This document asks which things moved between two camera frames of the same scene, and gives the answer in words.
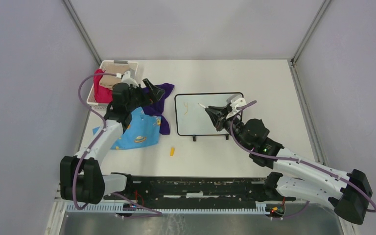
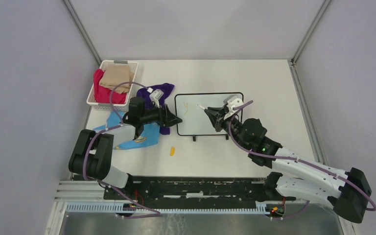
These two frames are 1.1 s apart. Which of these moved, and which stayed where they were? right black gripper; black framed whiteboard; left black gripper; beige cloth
Moved: left black gripper
Stayed: right black gripper; black framed whiteboard; beige cloth
